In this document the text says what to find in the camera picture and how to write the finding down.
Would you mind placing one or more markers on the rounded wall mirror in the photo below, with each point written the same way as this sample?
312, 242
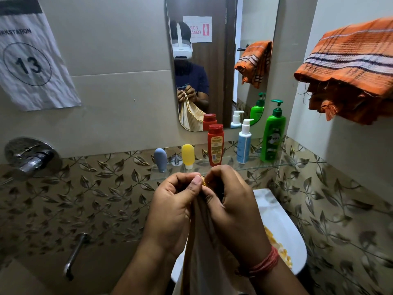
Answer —
258, 18

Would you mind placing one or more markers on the chrome shelf bracket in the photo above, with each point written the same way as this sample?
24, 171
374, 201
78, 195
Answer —
176, 160

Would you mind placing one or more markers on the chrome wall valve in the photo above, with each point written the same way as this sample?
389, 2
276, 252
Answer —
29, 158

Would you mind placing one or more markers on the person's left hand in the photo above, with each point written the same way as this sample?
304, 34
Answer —
169, 215

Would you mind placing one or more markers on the yellow striped towel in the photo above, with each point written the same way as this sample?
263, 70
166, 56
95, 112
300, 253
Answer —
205, 267

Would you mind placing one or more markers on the blue white pump bottle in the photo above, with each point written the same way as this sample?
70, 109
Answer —
244, 145

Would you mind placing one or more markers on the white crumpled paper sign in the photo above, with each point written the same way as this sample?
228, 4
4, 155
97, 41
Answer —
30, 64

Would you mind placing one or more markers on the grey silicone squeeze bottle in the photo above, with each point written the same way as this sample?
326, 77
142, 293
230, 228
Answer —
160, 159

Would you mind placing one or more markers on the orange plaid towel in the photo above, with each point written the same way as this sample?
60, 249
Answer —
350, 58

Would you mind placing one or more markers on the green pump bottle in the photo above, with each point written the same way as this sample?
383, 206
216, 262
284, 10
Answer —
272, 138

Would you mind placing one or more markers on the person's right hand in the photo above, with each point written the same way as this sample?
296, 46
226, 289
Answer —
239, 218

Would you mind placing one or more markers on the white wash basin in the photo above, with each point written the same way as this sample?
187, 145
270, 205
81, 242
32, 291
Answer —
279, 218

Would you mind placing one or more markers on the red bottle with yellow label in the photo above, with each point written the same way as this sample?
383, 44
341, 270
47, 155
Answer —
215, 147

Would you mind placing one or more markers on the yellow silicone squeeze bottle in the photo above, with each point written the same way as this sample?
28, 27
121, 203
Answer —
188, 155

